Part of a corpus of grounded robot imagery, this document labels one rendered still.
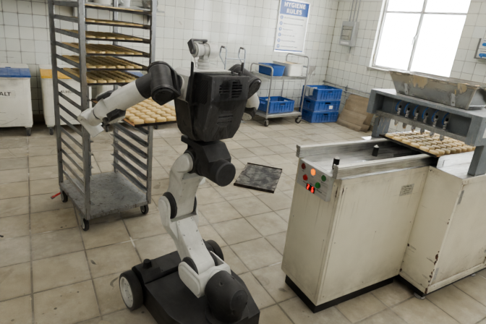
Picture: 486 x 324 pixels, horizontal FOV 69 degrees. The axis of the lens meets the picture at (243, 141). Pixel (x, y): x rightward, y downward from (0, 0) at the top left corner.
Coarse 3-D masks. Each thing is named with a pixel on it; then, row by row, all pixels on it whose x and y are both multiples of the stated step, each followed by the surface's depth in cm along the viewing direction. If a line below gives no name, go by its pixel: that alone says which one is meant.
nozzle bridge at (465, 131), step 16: (384, 96) 238; (400, 96) 218; (368, 112) 240; (384, 112) 233; (432, 112) 209; (464, 112) 185; (480, 112) 190; (384, 128) 250; (432, 128) 205; (448, 128) 202; (464, 128) 194; (480, 128) 180; (480, 144) 185; (480, 160) 191
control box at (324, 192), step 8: (304, 160) 191; (312, 168) 183; (320, 168) 182; (312, 176) 184; (320, 176) 178; (328, 176) 173; (304, 184) 190; (312, 184) 184; (320, 184) 179; (328, 184) 174; (312, 192) 184; (320, 192) 179; (328, 192) 176; (328, 200) 178
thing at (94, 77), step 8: (72, 72) 245; (88, 72) 257; (96, 72) 256; (104, 72) 257; (112, 72) 261; (120, 72) 264; (88, 80) 222; (96, 80) 229; (104, 80) 228; (112, 80) 231; (120, 80) 233; (128, 80) 237
